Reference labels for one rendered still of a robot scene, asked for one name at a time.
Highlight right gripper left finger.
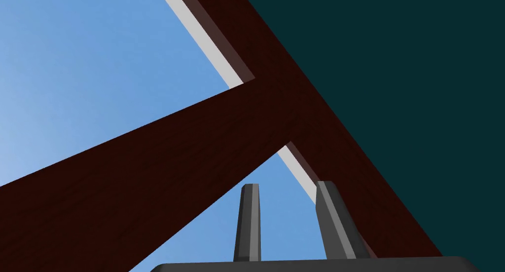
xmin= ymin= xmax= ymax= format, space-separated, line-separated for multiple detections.
xmin=233 ymin=183 xmax=262 ymax=263

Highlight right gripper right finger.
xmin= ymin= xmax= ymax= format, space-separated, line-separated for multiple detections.
xmin=315 ymin=181 xmax=372 ymax=261

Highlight dark brown framed window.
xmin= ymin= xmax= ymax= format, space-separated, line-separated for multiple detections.
xmin=0 ymin=0 xmax=443 ymax=272

